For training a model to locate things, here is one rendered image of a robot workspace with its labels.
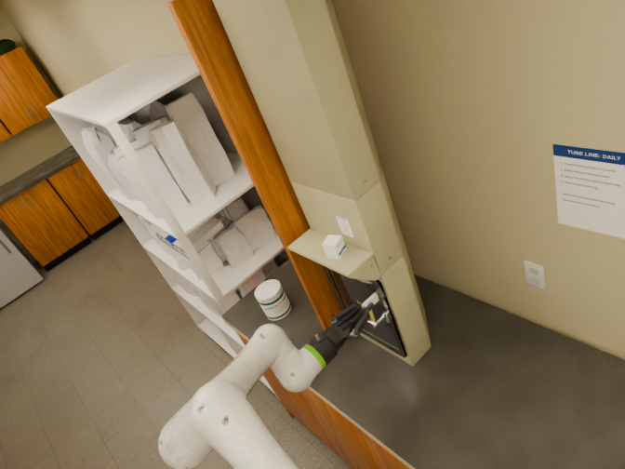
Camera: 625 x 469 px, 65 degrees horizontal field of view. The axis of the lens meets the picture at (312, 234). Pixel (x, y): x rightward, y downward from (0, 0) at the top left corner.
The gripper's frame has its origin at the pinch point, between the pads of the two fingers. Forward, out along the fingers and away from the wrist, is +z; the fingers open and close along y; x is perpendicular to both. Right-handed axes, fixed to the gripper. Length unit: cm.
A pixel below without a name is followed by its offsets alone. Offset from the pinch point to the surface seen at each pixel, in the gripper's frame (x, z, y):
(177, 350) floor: 131, -42, 223
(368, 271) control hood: -15.8, 0.7, -4.5
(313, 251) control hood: -20.1, -3.9, 15.5
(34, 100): -33, 16, 518
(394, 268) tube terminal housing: -8.5, 10.8, -4.5
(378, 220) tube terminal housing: -29.1, 10.4, -4.5
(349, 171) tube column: -50, 6, -4
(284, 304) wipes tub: 31, -4, 64
